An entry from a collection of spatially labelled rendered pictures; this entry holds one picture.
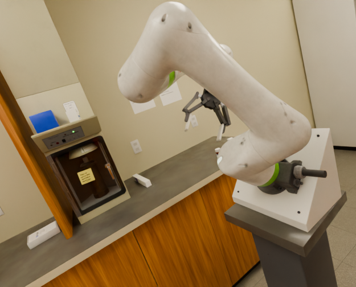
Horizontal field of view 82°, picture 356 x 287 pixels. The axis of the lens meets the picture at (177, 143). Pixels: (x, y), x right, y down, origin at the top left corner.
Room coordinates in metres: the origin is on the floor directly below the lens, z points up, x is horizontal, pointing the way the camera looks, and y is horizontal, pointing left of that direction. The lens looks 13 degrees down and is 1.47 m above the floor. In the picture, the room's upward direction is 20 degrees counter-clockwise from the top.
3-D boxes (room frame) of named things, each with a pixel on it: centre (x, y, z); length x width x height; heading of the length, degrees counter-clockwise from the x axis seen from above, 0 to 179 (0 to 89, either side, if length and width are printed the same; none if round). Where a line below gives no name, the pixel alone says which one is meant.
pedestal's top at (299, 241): (0.70, -0.30, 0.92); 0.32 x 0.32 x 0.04; 29
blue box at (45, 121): (1.10, 0.61, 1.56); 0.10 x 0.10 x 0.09; 24
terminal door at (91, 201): (1.18, 0.55, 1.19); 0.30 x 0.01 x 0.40; 114
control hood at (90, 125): (1.13, 0.53, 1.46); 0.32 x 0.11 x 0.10; 114
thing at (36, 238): (1.13, 0.93, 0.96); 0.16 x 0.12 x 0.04; 123
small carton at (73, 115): (1.16, 0.48, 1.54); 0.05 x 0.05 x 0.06; 12
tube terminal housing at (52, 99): (1.30, 0.61, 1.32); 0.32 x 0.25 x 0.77; 114
